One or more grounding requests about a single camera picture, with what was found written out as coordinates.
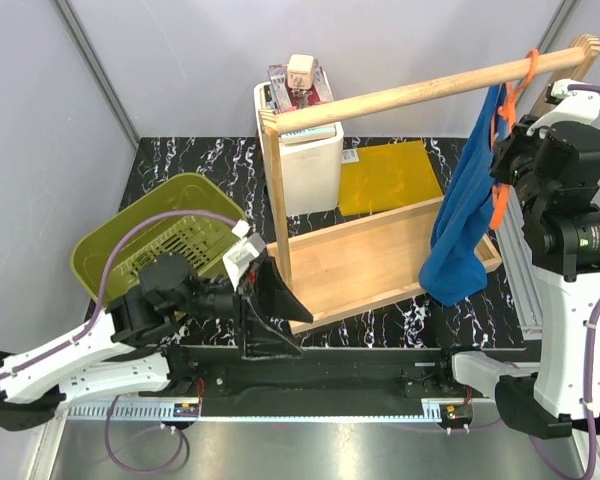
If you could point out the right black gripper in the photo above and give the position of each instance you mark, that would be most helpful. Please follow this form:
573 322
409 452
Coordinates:
518 138

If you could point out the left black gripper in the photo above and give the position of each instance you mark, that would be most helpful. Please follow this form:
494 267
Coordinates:
281 301

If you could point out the orange plastic hanger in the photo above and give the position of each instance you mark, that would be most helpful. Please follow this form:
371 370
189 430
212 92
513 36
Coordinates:
506 116

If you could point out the blue tank top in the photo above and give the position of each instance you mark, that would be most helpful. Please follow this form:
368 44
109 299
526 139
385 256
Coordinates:
453 271

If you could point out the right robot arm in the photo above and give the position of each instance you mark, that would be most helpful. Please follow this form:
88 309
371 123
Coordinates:
552 163

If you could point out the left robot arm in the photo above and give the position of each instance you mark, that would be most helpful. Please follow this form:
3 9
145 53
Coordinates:
122 351

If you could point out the olive green plastic basket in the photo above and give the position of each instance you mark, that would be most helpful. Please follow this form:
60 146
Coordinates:
201 240

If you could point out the wooden clothes rack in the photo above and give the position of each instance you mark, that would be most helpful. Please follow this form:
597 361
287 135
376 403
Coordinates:
373 260

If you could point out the black marble pattern mat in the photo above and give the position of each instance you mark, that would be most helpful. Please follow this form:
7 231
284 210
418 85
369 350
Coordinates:
487 319

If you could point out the white rectangular bin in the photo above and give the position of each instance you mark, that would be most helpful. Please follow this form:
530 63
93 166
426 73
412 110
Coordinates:
311 174

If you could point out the yellow flat sheet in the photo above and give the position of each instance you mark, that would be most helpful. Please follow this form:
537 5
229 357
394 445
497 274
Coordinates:
385 177

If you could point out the books stack in bin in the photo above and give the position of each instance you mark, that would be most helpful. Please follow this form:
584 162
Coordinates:
286 99

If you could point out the beige cube block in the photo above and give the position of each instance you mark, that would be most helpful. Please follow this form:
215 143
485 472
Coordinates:
300 71

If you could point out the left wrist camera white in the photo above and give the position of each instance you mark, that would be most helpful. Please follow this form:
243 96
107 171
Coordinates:
243 252

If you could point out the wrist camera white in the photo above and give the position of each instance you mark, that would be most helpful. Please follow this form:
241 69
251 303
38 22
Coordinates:
565 90
243 252

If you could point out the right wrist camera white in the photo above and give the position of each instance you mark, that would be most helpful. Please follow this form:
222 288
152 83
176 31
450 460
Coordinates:
565 90

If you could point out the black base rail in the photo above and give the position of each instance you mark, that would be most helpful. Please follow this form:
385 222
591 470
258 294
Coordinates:
321 382

